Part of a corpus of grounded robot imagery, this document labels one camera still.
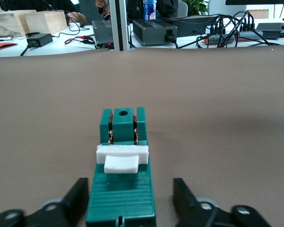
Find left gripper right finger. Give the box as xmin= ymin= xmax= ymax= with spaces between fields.
xmin=172 ymin=178 xmax=273 ymax=227

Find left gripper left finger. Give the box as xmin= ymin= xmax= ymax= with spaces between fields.
xmin=0 ymin=177 xmax=89 ymax=227

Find green load switch white handle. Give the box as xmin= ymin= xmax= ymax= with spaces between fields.
xmin=85 ymin=107 xmax=157 ymax=227

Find small device red light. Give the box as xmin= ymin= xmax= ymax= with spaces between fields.
xmin=96 ymin=42 xmax=114 ymax=50

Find red black clip leads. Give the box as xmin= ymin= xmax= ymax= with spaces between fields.
xmin=64 ymin=35 xmax=97 ymax=47

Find black power adapter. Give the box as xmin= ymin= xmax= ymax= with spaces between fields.
xmin=26 ymin=33 xmax=53 ymax=49

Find red paper sheet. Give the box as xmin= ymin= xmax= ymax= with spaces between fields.
xmin=0 ymin=42 xmax=18 ymax=52

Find grey power supply box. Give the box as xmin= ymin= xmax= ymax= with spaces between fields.
xmin=132 ymin=19 xmax=178 ymax=47
xmin=91 ymin=19 xmax=114 ymax=45

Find grey power strip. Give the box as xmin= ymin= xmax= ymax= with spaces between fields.
xmin=204 ymin=30 xmax=265 ymax=45

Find pale wood block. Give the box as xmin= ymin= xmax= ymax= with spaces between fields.
xmin=25 ymin=11 xmax=68 ymax=35
xmin=0 ymin=9 xmax=37 ymax=38

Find black flat case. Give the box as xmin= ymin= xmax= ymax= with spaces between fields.
xmin=167 ymin=15 xmax=220 ymax=32

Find dark grey box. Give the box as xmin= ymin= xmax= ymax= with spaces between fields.
xmin=255 ymin=22 xmax=283 ymax=40

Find green potted plant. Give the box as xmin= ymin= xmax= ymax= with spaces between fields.
xmin=181 ymin=0 xmax=209 ymax=16

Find person in dark clothes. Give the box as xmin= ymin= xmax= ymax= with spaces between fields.
xmin=96 ymin=0 xmax=182 ymax=22
xmin=0 ymin=0 xmax=88 ymax=26

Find blue drink bottle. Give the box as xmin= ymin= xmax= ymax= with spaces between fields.
xmin=143 ymin=0 xmax=158 ymax=21

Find black monitor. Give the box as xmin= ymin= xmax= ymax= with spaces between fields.
xmin=224 ymin=0 xmax=284 ymax=7

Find black desk cable tangle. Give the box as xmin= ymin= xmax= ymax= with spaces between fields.
xmin=176 ymin=9 xmax=279 ymax=49

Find aluminium camera post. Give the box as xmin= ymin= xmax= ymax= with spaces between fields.
xmin=108 ymin=0 xmax=131 ymax=52

